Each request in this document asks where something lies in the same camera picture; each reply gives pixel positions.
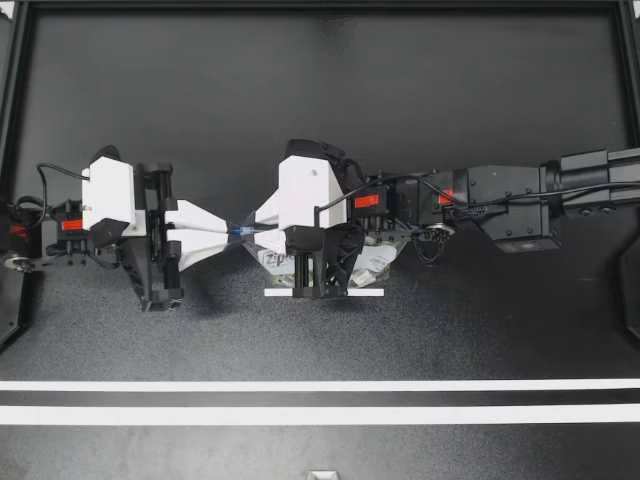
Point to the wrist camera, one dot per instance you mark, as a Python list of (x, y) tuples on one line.
[(110, 192), (310, 192)]

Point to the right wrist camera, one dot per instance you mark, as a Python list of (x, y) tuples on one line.
[(310, 192)]

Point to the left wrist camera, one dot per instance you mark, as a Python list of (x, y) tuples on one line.
[(110, 192)]

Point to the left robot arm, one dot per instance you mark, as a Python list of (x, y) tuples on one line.
[(55, 235)]

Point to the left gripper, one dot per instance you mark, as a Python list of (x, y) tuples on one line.
[(162, 280)]

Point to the clear zip bag with candies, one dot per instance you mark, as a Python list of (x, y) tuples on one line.
[(274, 261)]

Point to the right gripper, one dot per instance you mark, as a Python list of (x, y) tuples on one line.
[(320, 275)]

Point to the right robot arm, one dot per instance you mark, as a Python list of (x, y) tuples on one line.
[(510, 200)]

